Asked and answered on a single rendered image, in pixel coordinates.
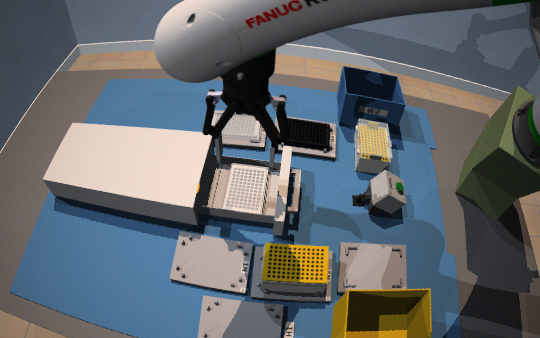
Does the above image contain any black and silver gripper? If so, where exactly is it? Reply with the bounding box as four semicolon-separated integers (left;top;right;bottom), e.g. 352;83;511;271
202;79;289;168

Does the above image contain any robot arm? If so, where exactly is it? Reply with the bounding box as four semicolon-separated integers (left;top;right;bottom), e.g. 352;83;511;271
154;0;540;166

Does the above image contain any beige rectangular plate nest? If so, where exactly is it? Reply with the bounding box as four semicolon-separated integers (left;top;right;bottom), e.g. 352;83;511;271
275;116;336;160

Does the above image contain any yellow bin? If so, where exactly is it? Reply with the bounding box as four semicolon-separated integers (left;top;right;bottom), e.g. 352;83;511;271
331;289;432;338

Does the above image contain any blue bench mat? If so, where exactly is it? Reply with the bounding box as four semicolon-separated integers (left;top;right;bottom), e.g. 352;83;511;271
10;79;461;338

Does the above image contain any blue open-top bin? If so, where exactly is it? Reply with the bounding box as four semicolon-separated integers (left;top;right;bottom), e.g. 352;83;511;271
337;66;406;134

